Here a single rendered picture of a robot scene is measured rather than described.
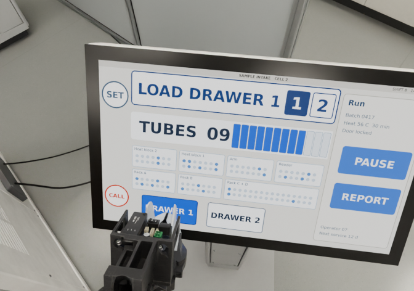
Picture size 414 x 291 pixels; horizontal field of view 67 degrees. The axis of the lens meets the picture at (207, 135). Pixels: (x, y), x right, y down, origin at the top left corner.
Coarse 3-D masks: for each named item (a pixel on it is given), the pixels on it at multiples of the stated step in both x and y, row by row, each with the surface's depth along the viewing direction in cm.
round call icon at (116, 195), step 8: (104, 184) 51; (112, 184) 51; (120, 184) 51; (104, 192) 52; (112, 192) 52; (120, 192) 52; (128, 192) 51; (104, 200) 52; (112, 200) 52; (120, 200) 52; (128, 200) 52; (128, 208) 52
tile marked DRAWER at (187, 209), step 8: (144, 200) 52; (152, 200) 52; (160, 200) 51; (168, 200) 51; (176, 200) 51; (184, 200) 51; (192, 200) 51; (144, 208) 52; (160, 208) 52; (168, 208) 52; (184, 208) 51; (192, 208) 51; (176, 216) 52; (184, 216) 52; (192, 216) 52; (192, 224) 52
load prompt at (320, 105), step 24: (144, 72) 45; (144, 96) 46; (168, 96) 46; (192, 96) 46; (216, 96) 45; (240, 96) 45; (264, 96) 45; (288, 96) 44; (312, 96) 44; (336, 96) 44; (312, 120) 45
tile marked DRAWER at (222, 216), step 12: (216, 204) 51; (228, 204) 50; (216, 216) 51; (228, 216) 51; (240, 216) 51; (252, 216) 51; (264, 216) 50; (228, 228) 52; (240, 228) 52; (252, 228) 51
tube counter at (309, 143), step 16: (208, 128) 47; (224, 128) 47; (240, 128) 46; (256, 128) 46; (272, 128) 46; (288, 128) 46; (208, 144) 48; (224, 144) 47; (240, 144) 47; (256, 144) 47; (272, 144) 47; (288, 144) 46; (304, 144) 46; (320, 144) 46
